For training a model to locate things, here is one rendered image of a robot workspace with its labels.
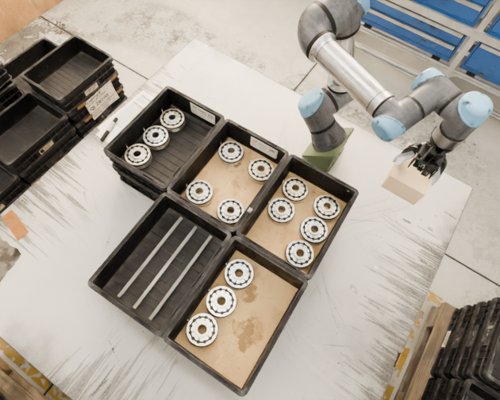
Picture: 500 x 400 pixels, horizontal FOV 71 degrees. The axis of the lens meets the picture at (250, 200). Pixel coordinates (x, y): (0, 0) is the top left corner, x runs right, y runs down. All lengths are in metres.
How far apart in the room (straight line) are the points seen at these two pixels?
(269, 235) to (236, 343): 0.39
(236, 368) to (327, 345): 0.37
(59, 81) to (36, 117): 0.25
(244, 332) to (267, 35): 2.57
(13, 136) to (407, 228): 2.11
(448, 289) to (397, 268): 0.94
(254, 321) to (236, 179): 0.55
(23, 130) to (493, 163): 3.07
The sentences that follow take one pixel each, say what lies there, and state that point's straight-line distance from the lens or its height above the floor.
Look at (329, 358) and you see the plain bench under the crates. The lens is 1.42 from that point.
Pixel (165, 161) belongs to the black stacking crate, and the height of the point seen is 0.83.
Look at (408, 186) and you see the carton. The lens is 1.22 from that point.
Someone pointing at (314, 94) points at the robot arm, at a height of 1.00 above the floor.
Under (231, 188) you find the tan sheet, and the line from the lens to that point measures 1.40.
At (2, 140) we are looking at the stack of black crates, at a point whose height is 0.38.
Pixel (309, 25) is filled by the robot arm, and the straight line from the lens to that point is 1.14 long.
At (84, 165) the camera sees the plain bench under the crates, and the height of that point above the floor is 0.70.
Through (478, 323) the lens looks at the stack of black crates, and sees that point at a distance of 2.04.
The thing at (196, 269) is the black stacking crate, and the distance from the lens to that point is 1.29.
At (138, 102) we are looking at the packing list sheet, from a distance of 1.86.
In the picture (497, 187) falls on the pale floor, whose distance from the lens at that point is 2.98.
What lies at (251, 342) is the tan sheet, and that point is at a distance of 1.25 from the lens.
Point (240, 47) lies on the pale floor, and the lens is 3.15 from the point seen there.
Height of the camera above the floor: 2.08
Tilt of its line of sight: 64 degrees down
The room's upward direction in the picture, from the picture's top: 7 degrees clockwise
